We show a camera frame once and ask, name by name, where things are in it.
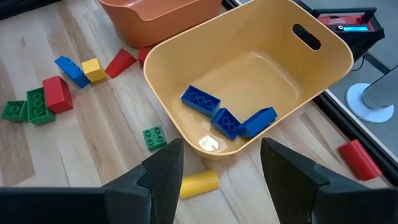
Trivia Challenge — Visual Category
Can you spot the red flat block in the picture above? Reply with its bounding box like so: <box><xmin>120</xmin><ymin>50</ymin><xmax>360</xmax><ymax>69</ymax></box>
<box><xmin>104</xmin><ymin>48</ymin><xmax>138</xmax><ymax>79</ymax></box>

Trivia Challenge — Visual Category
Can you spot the orange plastic bin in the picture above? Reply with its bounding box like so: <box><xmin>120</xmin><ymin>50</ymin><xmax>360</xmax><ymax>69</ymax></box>
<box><xmin>98</xmin><ymin>0</ymin><xmax>223</xmax><ymax>49</ymax></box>

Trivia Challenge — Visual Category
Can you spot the white tower fan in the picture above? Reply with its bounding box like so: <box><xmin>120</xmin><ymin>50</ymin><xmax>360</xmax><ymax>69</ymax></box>
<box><xmin>345</xmin><ymin>65</ymin><xmax>398</xmax><ymax>124</ymax></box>

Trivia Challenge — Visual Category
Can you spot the small red block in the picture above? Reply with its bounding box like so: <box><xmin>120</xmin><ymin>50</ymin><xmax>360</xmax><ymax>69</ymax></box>
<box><xmin>137</xmin><ymin>47</ymin><xmax>150</xmax><ymax>68</ymax></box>

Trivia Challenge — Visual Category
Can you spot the yellow plastic bin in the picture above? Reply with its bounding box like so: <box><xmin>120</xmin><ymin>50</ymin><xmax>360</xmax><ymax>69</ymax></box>
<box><xmin>143</xmin><ymin>0</ymin><xmax>354</xmax><ymax>161</ymax></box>

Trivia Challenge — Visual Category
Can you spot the short yellow cylinder block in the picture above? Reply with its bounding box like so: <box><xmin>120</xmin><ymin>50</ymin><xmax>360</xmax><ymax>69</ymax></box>
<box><xmin>179</xmin><ymin>169</ymin><xmax>220</xmax><ymax>200</ymax></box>

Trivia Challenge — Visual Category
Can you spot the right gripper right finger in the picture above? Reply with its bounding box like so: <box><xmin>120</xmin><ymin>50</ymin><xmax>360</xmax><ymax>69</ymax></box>
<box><xmin>260</xmin><ymin>137</ymin><xmax>371</xmax><ymax>224</ymax></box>

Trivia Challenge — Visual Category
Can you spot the red and black battery box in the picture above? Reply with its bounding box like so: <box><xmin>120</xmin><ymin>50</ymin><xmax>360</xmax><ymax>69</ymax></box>
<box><xmin>312</xmin><ymin>6</ymin><xmax>386</xmax><ymax>62</ymax></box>

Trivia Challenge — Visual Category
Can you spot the large blue building block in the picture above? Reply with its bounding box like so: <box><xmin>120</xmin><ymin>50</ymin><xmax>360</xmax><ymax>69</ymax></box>
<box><xmin>180</xmin><ymin>85</ymin><xmax>222</xmax><ymax>119</ymax></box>

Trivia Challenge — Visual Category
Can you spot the yellow cube block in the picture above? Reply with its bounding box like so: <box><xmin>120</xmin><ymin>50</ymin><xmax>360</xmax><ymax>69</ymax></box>
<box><xmin>81</xmin><ymin>57</ymin><xmax>107</xmax><ymax>83</ymax></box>

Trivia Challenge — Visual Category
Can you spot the small green building block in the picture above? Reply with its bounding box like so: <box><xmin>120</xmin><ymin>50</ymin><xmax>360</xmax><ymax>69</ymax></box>
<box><xmin>142</xmin><ymin>124</ymin><xmax>168</xmax><ymax>152</ymax></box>

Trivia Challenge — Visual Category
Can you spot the red rectangular block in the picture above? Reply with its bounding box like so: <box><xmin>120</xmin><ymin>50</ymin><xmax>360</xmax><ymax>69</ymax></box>
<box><xmin>42</xmin><ymin>75</ymin><xmax>75</xmax><ymax>114</ymax></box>

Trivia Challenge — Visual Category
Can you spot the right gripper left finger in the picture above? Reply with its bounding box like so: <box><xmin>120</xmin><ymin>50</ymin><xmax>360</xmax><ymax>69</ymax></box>
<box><xmin>101</xmin><ymin>138</ymin><xmax>185</xmax><ymax>224</ymax></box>

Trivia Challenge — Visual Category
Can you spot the long green building block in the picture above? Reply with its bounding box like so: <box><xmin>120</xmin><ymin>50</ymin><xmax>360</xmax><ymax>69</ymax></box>
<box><xmin>25</xmin><ymin>87</ymin><xmax>57</xmax><ymax>126</ymax></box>

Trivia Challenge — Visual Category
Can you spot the red half-cylinder block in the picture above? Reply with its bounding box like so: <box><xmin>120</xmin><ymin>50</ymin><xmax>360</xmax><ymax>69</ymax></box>
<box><xmin>338</xmin><ymin>139</ymin><xmax>383</xmax><ymax>182</ymax></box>

